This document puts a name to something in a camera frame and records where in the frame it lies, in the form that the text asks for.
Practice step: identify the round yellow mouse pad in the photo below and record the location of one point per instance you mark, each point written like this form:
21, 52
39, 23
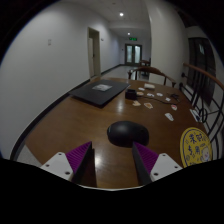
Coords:
195, 146

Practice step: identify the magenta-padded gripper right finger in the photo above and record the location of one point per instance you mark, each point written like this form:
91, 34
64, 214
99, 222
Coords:
163, 166

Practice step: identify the small white box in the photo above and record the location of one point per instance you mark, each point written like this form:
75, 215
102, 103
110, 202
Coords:
149, 86

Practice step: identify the distant wooden chair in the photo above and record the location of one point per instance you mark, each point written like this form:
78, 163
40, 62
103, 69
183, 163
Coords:
145, 62

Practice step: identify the black railing with wooden handrail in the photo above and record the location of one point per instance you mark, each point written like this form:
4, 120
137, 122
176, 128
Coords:
203, 71

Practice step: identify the round ceiling light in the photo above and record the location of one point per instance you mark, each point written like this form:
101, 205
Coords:
121, 14
128, 33

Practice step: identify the green exit sign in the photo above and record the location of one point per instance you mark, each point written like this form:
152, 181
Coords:
133, 38

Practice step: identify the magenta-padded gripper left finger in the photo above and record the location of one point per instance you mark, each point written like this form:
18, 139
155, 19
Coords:
60, 165

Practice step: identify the glass double door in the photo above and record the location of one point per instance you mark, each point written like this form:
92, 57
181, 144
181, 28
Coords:
133, 54

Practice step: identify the dark framed window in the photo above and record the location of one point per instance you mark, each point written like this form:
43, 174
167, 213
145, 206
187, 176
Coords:
200, 66

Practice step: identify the small black box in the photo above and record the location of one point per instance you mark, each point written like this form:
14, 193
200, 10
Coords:
130, 94

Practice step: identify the small white red card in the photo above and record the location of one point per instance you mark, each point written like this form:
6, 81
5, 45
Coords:
174, 107

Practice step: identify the wooden armchair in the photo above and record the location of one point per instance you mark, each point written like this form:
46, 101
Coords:
150, 69

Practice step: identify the small orange card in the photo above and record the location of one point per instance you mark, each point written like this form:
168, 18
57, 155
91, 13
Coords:
148, 105

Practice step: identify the black computer mouse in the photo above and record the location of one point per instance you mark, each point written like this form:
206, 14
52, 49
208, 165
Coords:
126, 133

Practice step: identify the small beige card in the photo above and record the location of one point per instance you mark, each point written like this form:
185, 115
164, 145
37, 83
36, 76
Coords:
136, 103

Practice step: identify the wooden side door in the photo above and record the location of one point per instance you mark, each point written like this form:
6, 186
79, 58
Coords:
96, 53

